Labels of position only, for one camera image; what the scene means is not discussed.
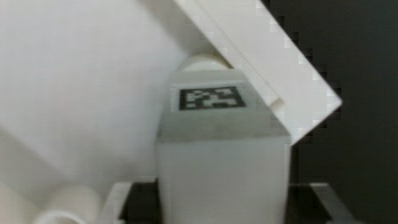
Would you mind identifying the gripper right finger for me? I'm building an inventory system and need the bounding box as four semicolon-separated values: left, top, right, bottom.
290;183;356;224

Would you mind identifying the white square tabletop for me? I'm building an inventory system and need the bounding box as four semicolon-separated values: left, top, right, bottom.
0;0;345;224

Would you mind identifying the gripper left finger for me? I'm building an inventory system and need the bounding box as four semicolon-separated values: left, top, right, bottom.
96;181;157;224

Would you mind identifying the white leg with tag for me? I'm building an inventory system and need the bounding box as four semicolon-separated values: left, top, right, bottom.
157;55;290;224

